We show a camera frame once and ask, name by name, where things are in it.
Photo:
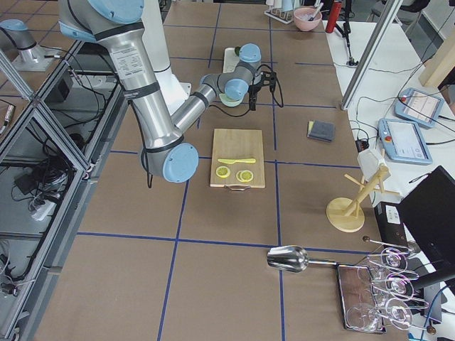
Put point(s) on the wooden mug tree stand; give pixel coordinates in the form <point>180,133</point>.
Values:
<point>345,214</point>

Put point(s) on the cup rack with cups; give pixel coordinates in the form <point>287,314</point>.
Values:
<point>282,10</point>

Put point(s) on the wooden cutting board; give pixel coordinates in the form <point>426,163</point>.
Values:
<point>238,143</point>

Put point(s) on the teach pendant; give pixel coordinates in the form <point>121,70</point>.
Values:
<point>403,141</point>
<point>418,106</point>

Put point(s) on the wine glass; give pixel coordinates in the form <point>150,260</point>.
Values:
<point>393,258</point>

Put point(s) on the beige bear tray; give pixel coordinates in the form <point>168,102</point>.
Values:
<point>230,60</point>

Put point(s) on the pink ice bowl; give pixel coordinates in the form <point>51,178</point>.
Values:
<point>305,19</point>

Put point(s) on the steel scoop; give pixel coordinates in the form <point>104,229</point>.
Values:
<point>294,259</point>

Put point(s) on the lemon slice single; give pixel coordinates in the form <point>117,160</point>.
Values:
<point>222,172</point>

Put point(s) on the grey folded cloth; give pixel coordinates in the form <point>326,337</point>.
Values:
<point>321,130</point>

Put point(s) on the black tripod stick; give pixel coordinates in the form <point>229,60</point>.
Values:
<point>345,32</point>

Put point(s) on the teach pendant near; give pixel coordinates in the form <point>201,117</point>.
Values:
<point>403,141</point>

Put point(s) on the aluminium camera post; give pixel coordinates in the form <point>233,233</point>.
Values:
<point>385,19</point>

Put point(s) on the black glass rack tray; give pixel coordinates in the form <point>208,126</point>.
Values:
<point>354,290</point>

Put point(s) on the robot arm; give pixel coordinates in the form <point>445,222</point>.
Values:
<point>132,33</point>

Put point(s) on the black laptop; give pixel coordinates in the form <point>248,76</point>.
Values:
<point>428,213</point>

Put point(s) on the green bowl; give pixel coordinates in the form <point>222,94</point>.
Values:
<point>229,102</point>

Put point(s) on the red bottle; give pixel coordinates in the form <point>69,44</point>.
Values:
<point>333,15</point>

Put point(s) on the teach pendant far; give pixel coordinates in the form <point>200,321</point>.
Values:
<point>418,106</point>

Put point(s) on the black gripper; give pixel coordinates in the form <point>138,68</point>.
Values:
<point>253,89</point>

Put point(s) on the yellow plastic knife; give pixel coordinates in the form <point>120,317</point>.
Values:
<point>236,160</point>

